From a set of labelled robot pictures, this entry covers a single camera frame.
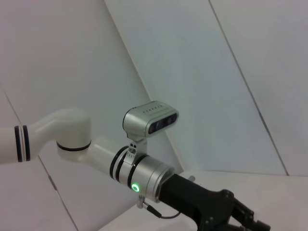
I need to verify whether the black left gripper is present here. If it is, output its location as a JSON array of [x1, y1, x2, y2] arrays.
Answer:
[[158, 173, 272, 231]]

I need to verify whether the dark left gripper cable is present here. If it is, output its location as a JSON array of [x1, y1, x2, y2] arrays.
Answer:
[[137, 194, 181, 220]]

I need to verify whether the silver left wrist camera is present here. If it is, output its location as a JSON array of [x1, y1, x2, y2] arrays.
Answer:
[[122, 101, 180, 167]]

